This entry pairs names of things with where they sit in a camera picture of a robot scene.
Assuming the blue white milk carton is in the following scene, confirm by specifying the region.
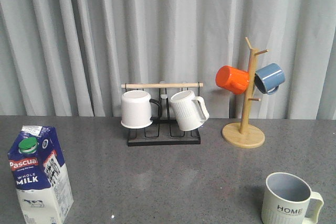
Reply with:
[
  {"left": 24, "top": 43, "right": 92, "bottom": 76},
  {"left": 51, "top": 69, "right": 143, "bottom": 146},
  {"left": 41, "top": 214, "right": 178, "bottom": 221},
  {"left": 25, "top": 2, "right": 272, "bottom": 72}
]
[{"left": 8, "top": 125, "right": 74, "bottom": 223}]

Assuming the pale green HOME mug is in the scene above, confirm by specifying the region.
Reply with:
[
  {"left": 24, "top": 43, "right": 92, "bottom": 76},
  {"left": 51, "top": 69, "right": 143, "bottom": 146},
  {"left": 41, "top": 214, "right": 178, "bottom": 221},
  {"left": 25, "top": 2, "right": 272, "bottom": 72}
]
[{"left": 261, "top": 172, "right": 324, "bottom": 223}]

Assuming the white ribbed mug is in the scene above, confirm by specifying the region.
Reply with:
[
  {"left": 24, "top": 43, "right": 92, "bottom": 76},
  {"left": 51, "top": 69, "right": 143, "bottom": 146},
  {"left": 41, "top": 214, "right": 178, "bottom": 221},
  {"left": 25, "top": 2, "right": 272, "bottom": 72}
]
[{"left": 170, "top": 90, "right": 209, "bottom": 131}]

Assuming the orange mug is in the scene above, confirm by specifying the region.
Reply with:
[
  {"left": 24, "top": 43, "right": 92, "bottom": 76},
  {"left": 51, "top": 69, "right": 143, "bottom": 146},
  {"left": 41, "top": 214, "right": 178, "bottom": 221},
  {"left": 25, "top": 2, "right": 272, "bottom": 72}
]
[{"left": 215, "top": 66, "right": 249, "bottom": 94}]

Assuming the wooden mug tree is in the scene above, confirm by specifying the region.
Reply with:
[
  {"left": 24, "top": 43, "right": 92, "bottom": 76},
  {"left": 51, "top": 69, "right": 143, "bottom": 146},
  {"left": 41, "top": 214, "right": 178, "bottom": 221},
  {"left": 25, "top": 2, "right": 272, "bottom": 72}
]
[{"left": 222, "top": 37, "right": 268, "bottom": 148}]

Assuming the blue mug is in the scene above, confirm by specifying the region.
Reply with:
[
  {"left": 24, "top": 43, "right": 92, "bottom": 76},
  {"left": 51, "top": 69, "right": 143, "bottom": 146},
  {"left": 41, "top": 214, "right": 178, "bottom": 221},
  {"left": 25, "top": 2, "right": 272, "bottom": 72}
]
[{"left": 254, "top": 63, "right": 285, "bottom": 95}]

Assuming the grey curtain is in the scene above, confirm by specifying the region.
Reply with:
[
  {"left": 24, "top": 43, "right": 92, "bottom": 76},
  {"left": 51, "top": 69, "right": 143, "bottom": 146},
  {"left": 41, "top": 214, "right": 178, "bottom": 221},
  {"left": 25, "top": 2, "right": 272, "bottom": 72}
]
[{"left": 1, "top": 0, "right": 335, "bottom": 119}]

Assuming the white mug black handle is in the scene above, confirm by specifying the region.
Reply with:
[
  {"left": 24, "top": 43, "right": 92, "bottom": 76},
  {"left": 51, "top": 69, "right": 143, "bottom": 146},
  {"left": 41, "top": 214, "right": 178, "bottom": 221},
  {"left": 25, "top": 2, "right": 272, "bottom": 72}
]
[{"left": 121, "top": 90, "right": 162, "bottom": 129}]

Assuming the black wire mug rack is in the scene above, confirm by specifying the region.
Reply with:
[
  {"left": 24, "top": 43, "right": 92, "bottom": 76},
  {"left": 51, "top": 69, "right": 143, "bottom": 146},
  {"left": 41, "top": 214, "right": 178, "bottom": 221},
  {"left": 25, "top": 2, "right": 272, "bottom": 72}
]
[{"left": 121, "top": 82, "right": 203, "bottom": 146}]

